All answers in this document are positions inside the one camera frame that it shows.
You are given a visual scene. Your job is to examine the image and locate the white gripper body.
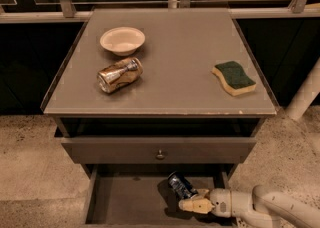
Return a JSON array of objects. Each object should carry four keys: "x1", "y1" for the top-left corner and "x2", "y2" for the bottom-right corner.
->
[{"x1": 210, "y1": 188, "x2": 232, "y2": 218}]

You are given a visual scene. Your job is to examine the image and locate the blue pepsi can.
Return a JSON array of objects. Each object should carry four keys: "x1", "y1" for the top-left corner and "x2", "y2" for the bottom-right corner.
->
[{"x1": 168, "y1": 172, "x2": 198, "y2": 200}]

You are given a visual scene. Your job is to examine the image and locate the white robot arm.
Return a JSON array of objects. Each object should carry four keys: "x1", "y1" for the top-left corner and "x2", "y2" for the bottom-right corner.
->
[{"x1": 179, "y1": 61, "x2": 320, "y2": 228}]

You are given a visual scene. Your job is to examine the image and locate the round metal drawer knob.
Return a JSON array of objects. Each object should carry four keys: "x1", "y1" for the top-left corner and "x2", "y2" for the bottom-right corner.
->
[{"x1": 156, "y1": 150, "x2": 165, "y2": 160}]

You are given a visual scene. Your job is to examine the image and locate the open grey middle drawer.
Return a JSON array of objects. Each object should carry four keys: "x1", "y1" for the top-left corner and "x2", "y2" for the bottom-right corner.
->
[{"x1": 81, "y1": 164, "x2": 237, "y2": 228}]

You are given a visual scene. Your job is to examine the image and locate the grey drawer cabinet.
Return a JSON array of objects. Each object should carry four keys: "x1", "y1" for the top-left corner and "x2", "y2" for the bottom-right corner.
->
[{"x1": 40, "y1": 7, "x2": 278, "y2": 228}]

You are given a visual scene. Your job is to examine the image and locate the closed top drawer front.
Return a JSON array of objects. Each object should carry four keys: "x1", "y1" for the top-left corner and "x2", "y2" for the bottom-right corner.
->
[{"x1": 62, "y1": 137, "x2": 256, "y2": 164}]

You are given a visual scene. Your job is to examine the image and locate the gold silver energy drink can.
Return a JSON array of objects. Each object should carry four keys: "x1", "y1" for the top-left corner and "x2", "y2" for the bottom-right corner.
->
[{"x1": 97, "y1": 57, "x2": 143, "y2": 94}]

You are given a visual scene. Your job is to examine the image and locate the green yellow sponge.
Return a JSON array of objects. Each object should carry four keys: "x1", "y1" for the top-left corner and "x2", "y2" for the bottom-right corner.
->
[{"x1": 212, "y1": 61, "x2": 256, "y2": 96}]

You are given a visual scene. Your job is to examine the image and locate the white paper bowl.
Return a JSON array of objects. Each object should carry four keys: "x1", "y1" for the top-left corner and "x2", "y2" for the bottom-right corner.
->
[{"x1": 100, "y1": 27, "x2": 145, "y2": 56}]

